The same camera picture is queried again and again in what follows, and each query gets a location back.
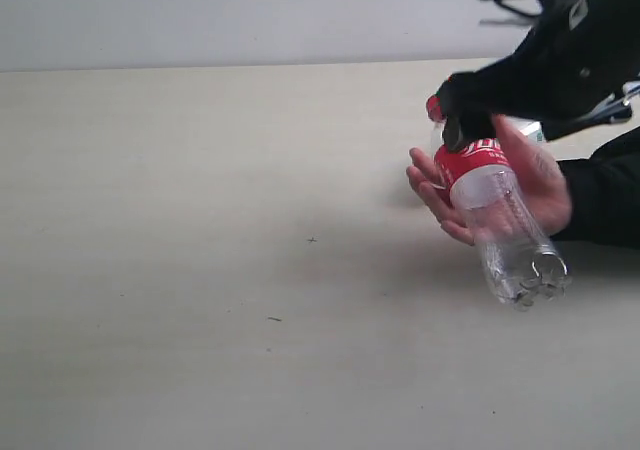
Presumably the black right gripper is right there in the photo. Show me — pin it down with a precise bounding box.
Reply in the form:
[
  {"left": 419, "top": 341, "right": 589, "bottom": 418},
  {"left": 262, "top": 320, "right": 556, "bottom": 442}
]
[{"left": 435, "top": 0, "right": 639, "bottom": 151}]

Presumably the clear cola bottle red label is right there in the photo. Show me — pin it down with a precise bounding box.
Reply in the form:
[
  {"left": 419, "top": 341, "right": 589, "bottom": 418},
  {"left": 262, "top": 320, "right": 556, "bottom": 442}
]
[{"left": 426, "top": 95, "right": 570, "bottom": 310}]

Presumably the clear bottle green white label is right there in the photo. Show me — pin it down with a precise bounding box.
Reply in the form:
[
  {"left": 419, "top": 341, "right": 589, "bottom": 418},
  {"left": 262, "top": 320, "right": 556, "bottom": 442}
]
[{"left": 508, "top": 117, "right": 546, "bottom": 144}]

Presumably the person's open bare hand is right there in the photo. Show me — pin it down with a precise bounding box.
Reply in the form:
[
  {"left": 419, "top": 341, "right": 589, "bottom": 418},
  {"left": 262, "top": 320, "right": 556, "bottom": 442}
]
[{"left": 406, "top": 115, "right": 573, "bottom": 245}]

